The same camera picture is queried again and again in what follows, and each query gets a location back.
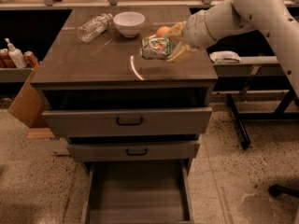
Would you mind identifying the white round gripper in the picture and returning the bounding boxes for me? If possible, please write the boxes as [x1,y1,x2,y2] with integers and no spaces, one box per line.
[163,10,217,63]

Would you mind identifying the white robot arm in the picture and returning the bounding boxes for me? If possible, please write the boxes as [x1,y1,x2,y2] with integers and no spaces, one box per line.
[165,0,299,96]

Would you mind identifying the grey drawer cabinet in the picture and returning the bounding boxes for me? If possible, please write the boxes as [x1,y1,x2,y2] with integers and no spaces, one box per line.
[30,5,218,224]

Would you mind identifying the top grey drawer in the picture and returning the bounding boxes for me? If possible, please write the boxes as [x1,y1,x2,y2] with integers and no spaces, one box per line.
[43,107,212,137]

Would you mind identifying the middle grey drawer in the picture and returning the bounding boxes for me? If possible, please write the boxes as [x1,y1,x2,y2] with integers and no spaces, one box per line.
[67,141,200,162]

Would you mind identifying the red soda can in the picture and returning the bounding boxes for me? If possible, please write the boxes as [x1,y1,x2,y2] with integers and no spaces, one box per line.
[23,51,39,67]
[0,49,15,68]

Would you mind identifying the bottom open grey drawer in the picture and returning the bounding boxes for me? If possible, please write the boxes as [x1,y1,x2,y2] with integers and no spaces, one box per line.
[80,160,194,224]

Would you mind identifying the red soda can left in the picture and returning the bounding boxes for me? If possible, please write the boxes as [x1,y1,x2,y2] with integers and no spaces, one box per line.
[0,49,15,68]

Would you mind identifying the orange fruit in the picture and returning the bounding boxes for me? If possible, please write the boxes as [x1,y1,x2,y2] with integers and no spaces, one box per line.
[156,26,170,37]

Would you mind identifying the folded white cloth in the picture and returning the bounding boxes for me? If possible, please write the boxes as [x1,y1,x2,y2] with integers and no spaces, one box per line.
[209,50,241,63]

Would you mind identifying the white bowl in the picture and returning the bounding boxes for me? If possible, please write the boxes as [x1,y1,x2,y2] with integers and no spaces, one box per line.
[113,11,145,38]

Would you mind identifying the clear plastic water bottle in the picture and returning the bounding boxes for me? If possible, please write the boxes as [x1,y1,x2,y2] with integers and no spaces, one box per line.
[77,14,113,43]

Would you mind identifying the white pump bottle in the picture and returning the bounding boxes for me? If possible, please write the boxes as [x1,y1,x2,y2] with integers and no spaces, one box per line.
[5,38,27,68]

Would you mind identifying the cardboard box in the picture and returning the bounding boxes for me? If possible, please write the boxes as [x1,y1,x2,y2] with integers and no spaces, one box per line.
[7,65,47,128]

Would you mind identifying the black chair base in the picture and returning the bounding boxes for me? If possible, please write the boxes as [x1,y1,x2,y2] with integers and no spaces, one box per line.
[268,184,299,198]

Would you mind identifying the black table leg frame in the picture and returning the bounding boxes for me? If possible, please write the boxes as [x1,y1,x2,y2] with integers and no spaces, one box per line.
[226,89,299,149]

